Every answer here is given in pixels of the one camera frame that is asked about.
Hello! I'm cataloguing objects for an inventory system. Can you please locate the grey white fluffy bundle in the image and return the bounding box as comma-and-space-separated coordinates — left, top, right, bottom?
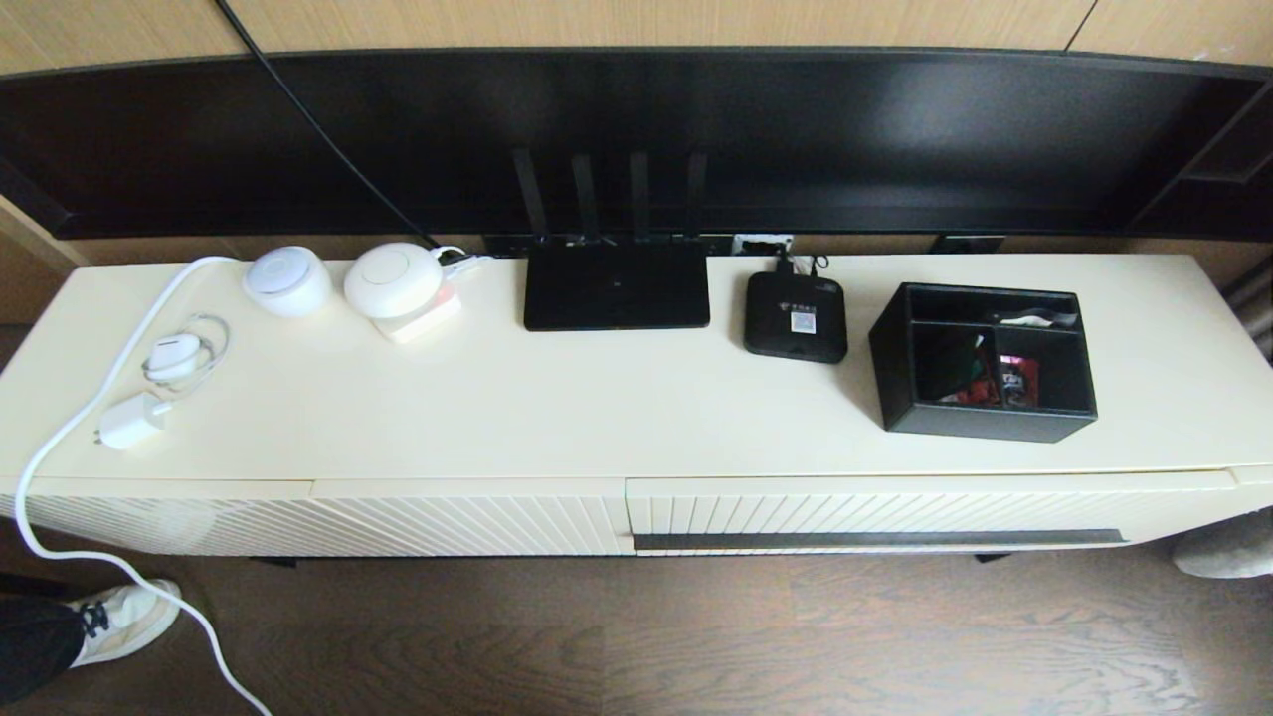
1171, 509, 1273, 580

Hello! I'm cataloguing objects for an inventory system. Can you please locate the thin black hanging cable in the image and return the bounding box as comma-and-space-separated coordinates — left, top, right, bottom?
217, 0, 441, 250

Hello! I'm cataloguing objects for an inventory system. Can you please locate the white oval charger with cord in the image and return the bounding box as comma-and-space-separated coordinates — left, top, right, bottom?
142, 314, 232, 395

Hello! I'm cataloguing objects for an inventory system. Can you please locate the white power adapter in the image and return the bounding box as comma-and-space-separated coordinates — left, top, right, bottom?
96, 392, 175, 451

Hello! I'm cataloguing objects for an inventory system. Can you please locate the dark red snack packet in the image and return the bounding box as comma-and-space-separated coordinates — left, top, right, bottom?
998, 355, 1041, 409

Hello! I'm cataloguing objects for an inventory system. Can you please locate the white ribbed sideboard cabinet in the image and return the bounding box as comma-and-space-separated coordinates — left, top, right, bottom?
0, 254, 1273, 560

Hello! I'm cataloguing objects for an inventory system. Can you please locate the thick white power cable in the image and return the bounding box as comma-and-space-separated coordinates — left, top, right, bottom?
12, 256, 274, 716

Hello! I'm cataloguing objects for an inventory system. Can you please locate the white sneaker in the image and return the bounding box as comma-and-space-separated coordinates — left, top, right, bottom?
65, 579, 183, 669

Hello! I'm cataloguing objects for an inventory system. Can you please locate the large white dome device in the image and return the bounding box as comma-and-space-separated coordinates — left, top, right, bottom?
344, 242, 445, 321

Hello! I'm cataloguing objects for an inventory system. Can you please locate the dark trouser leg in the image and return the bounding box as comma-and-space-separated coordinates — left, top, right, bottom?
0, 595, 92, 709

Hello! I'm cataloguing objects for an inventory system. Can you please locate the black organizer box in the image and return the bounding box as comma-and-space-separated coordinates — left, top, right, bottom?
868, 282, 1100, 444

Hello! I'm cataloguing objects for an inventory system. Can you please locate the black router with antennas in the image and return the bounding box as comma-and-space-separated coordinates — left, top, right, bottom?
510, 149, 713, 332

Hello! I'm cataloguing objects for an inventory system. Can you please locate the large black flat television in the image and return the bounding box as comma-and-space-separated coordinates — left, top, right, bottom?
0, 45, 1273, 243

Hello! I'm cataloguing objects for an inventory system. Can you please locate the white flat packet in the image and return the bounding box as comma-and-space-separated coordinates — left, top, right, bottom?
990, 309, 1080, 330

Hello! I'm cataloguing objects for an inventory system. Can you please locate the grey pleated curtain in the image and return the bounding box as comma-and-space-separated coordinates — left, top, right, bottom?
1221, 259, 1273, 361

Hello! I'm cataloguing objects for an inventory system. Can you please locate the pinkish white square base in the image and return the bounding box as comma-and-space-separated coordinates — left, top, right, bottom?
376, 286, 464, 346

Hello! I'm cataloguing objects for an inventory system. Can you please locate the cream ribbed drawer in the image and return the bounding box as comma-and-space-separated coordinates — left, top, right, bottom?
625, 469, 1239, 556

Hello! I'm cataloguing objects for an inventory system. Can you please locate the red green snack packet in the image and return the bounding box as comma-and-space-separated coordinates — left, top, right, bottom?
945, 348, 1000, 406

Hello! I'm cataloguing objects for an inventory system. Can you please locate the black set-top box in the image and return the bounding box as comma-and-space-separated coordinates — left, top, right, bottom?
744, 270, 849, 365

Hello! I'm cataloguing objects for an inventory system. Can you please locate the cream ribbed cabinet front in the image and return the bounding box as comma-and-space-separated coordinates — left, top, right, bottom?
310, 477, 634, 556
0, 479, 317, 558

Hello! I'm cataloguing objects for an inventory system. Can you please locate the small white round speaker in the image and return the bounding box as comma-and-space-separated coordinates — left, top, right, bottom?
244, 246, 334, 319

